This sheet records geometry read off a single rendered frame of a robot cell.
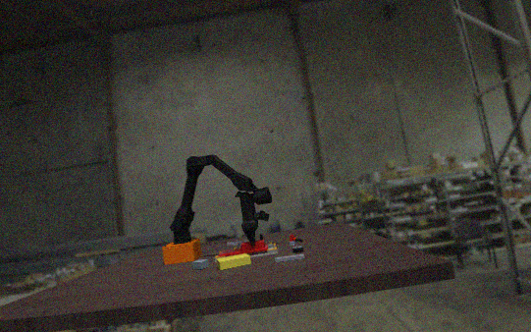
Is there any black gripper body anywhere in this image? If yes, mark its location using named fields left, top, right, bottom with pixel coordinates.
left=241, top=205, right=258, bottom=230

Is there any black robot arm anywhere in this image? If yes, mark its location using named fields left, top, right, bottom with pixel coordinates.
left=170, top=154, right=272, bottom=245

